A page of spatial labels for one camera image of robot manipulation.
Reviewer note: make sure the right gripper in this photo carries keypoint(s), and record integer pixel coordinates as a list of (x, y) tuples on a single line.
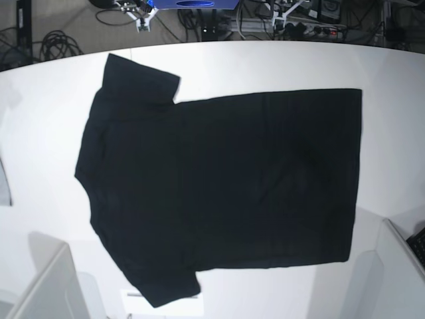
[(136, 9)]

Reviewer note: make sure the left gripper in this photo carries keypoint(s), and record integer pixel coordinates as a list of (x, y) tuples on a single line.
[(288, 11)]

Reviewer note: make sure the black T-shirt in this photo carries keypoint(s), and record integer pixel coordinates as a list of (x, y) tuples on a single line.
[(260, 180)]

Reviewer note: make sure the blue box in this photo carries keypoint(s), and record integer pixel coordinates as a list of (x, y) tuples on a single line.
[(195, 4)]

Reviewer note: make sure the white power strip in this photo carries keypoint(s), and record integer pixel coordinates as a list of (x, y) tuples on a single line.
[(294, 28)]

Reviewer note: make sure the black keyboard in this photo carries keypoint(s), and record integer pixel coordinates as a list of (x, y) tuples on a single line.
[(416, 243)]

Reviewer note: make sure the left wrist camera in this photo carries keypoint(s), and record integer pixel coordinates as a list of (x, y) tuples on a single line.
[(278, 23)]

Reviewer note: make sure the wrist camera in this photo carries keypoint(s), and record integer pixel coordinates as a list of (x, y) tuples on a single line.
[(142, 26), (278, 23)]

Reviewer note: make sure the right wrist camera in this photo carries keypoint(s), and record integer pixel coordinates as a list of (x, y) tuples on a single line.
[(142, 26)]

